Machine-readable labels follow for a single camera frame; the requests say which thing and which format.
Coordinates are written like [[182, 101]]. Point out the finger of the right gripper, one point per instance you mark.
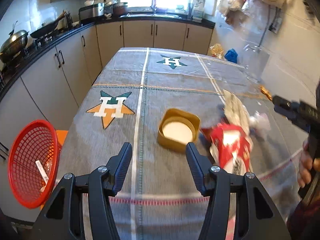
[[300, 113]]

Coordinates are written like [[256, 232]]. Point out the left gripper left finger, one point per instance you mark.
[[62, 214]]

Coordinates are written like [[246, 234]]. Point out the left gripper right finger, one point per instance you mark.
[[257, 217]]

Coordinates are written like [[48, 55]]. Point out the red snack package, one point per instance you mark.
[[229, 147]]

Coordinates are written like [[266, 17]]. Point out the yellow round container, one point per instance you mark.
[[177, 128]]

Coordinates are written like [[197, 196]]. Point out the white printed cardboard box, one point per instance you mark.
[[43, 174]]

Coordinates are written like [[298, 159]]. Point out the person's right hand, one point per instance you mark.
[[306, 163]]

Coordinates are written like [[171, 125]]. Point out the orange candy wrapper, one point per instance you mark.
[[266, 92]]

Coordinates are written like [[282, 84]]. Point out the red plastic mesh basket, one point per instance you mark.
[[36, 141]]

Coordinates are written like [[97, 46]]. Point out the orange stool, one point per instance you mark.
[[61, 136]]

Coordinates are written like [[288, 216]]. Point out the blue plastic bag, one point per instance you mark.
[[231, 56]]

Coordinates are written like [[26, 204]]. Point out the yellow plastic bag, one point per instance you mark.
[[217, 51]]

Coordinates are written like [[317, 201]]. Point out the hanging plastic bags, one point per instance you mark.
[[250, 14]]

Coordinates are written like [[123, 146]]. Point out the steel wok with lid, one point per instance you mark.
[[16, 42]]

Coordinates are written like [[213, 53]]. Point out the black frying pan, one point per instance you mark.
[[48, 28]]

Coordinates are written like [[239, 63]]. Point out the dark cooking pot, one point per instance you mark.
[[120, 9]]

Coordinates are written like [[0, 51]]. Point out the silver rice cooker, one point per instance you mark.
[[91, 11]]

